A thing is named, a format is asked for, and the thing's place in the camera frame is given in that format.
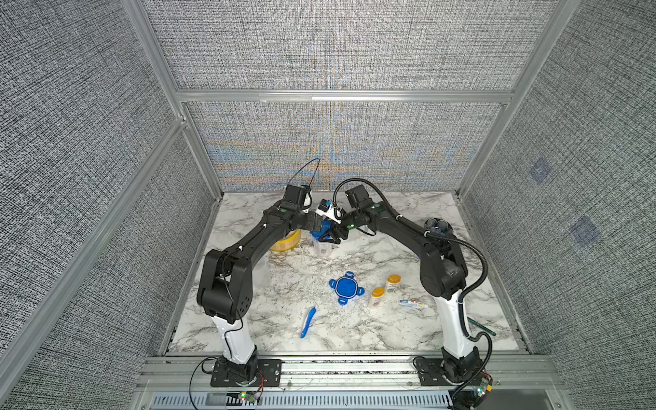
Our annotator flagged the blue lid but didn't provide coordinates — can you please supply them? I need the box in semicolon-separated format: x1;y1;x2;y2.
329;271;366;306
311;220;333;243

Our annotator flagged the orange cap bottle front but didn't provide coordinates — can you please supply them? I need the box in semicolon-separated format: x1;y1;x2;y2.
369;287;385;307

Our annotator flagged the orange cap bottle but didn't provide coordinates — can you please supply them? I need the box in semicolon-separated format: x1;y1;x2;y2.
369;287;385;307
385;274;401;294

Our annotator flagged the toothpaste tube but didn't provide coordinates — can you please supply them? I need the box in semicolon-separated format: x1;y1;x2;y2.
399;300;425;309

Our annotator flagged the blue toothbrush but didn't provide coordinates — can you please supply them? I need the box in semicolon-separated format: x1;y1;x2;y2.
300;307;317;338

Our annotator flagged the clear container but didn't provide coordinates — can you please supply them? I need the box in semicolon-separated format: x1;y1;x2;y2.
252;255;272;290
314;239;333;258

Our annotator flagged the clear container front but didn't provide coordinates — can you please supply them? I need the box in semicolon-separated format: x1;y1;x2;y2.
252;255;272;290

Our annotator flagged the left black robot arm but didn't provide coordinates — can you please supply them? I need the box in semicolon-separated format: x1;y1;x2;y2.
196;184;322;383

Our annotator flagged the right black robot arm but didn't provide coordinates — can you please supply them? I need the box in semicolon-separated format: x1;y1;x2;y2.
317;178;493;389

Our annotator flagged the yellow bamboo steamer basket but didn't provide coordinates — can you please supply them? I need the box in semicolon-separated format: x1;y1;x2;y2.
270;230;302;253

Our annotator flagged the dark blue bowl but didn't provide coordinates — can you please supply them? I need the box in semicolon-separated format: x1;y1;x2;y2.
424;218;454;236

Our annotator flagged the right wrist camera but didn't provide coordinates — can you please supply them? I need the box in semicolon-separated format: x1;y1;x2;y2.
315;199;343;224

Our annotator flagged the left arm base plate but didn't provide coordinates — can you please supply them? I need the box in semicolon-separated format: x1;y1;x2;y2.
210;358;283;388

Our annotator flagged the green handled fork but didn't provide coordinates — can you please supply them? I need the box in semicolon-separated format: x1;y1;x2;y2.
467;317;497;337

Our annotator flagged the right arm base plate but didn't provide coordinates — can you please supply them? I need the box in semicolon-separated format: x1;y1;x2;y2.
412;356;493;387

